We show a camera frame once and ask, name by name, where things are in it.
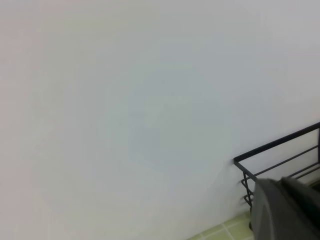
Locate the black wire dish rack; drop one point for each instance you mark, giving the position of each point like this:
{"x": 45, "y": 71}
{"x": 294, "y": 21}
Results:
{"x": 296, "y": 155}

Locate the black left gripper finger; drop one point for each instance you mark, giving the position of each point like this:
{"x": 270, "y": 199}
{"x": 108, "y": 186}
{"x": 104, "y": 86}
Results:
{"x": 285, "y": 210}

